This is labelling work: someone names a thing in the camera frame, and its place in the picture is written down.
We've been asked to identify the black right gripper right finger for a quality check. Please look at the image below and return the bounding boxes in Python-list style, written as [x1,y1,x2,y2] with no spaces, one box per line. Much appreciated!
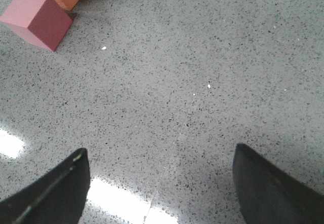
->
[232,143,323,223]

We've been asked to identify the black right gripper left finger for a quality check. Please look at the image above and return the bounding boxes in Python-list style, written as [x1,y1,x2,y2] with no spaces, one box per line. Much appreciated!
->
[1,148,90,223]

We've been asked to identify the pink foam cube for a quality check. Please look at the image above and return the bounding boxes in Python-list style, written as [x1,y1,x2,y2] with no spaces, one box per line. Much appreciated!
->
[1,0,73,51]

